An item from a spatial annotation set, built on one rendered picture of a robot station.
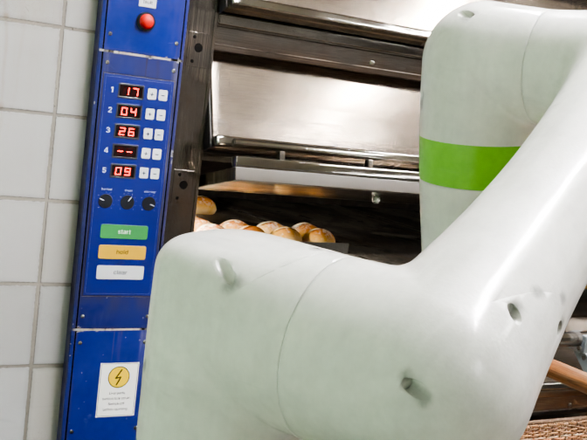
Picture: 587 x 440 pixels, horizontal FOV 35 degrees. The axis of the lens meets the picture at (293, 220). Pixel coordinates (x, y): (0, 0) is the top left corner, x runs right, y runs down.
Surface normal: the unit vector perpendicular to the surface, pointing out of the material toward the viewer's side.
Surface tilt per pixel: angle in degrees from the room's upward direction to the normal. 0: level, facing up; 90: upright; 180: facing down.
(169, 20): 90
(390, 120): 70
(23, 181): 90
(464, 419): 93
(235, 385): 112
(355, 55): 90
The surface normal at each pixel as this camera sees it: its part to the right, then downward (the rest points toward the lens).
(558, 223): 0.39, -0.52
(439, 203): -0.72, 0.23
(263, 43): 0.47, 0.17
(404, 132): 0.48, -0.18
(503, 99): -0.45, 0.70
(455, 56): -0.62, 0.04
